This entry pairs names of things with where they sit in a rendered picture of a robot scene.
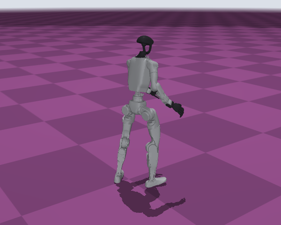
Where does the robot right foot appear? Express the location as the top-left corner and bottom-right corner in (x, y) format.
(145, 177), (167, 188)

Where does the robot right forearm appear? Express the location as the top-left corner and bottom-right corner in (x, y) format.
(156, 83), (172, 105)

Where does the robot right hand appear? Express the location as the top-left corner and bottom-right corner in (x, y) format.
(166, 101), (184, 118)

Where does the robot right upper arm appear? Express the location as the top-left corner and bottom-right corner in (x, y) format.
(147, 60), (158, 92)

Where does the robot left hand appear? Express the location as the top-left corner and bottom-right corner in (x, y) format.
(149, 87), (159, 99)

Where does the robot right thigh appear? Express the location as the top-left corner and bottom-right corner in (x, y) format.
(141, 106), (161, 152)

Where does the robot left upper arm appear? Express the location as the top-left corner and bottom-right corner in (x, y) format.
(126, 59), (131, 72)

